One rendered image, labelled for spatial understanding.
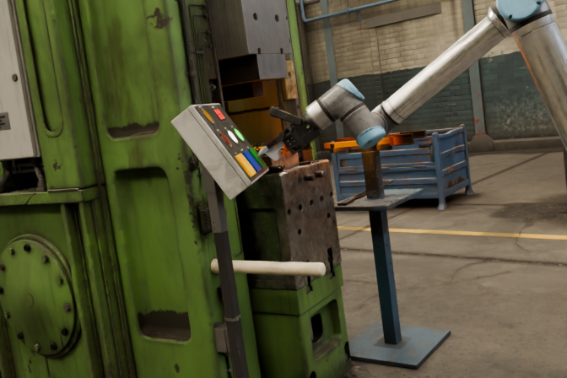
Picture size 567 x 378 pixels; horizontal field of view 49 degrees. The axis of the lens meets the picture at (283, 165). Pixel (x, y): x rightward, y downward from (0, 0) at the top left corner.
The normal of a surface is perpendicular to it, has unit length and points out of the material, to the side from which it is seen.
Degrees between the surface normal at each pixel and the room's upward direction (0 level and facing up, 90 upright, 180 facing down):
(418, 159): 89
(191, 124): 90
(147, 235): 90
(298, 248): 90
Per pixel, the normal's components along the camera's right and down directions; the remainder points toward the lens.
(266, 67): 0.84, -0.06
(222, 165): -0.12, 0.11
